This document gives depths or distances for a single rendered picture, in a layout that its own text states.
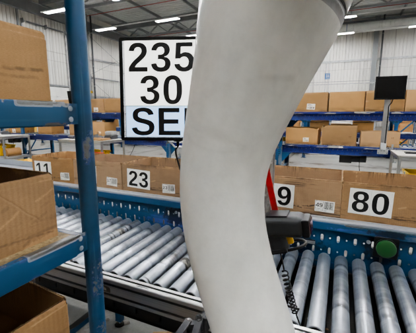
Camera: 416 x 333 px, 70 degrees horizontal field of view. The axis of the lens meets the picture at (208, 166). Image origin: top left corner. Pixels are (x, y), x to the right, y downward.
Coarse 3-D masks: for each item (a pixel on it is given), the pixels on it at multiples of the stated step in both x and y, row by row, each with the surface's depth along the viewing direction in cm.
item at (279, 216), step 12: (276, 216) 71; (288, 216) 70; (300, 216) 70; (276, 228) 70; (288, 228) 69; (300, 228) 68; (312, 228) 71; (276, 240) 73; (288, 240) 72; (276, 252) 72
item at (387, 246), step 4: (384, 240) 115; (388, 240) 114; (376, 244) 116; (380, 244) 115; (384, 244) 114; (388, 244) 114; (392, 244) 113; (376, 248) 116; (380, 248) 115; (384, 248) 115; (388, 248) 114; (392, 248) 113; (396, 248) 113; (380, 252) 115; (384, 252) 115; (388, 252) 114; (392, 252) 114; (384, 256) 115; (388, 256) 115; (392, 256) 114
